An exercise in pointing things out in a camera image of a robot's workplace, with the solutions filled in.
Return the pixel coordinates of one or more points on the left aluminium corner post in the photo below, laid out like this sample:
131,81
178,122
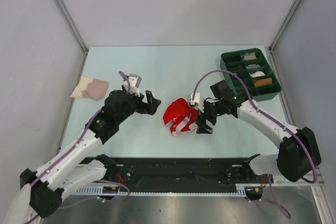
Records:
71,25

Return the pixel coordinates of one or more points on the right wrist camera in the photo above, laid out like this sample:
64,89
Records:
196,101

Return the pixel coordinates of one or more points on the white rolled cloth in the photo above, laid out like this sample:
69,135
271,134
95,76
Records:
257,74

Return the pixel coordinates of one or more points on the red underwear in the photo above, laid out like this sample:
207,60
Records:
180,116

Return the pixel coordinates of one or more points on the dark blue rolled cloth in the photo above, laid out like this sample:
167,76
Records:
246,81

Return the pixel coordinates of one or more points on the right aluminium corner post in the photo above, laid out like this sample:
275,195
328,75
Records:
284,25

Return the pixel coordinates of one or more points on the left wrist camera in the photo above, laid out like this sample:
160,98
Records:
131,84

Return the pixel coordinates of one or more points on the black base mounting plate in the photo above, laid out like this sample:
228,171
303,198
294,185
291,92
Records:
182,174

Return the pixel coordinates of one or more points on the light grey rolled cloth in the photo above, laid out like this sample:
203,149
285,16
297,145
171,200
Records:
253,66

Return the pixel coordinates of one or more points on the beige and mauve underwear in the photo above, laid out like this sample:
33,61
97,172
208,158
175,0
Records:
90,88

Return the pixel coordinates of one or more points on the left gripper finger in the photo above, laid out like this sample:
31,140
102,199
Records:
152,106
149,96

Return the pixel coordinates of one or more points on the green compartment tray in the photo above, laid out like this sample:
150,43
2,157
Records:
257,93

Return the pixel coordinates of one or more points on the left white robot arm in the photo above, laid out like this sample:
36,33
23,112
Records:
50,183

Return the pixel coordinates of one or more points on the aluminium frame rail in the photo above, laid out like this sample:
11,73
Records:
320,195

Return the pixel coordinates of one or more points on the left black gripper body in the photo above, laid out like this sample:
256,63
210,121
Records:
135,104

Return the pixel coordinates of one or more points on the brown rolled cloth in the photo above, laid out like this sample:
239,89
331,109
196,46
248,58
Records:
263,82

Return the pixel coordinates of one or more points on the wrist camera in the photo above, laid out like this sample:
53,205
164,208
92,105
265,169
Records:
196,101
131,84

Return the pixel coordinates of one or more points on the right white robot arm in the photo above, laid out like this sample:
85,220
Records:
298,152

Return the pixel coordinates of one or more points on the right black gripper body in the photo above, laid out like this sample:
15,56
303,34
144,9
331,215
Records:
211,110

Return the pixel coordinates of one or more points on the aluminium corner post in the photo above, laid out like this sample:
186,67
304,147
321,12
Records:
71,25
284,25

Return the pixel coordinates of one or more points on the white slotted cable duct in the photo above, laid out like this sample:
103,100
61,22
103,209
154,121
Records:
111,190

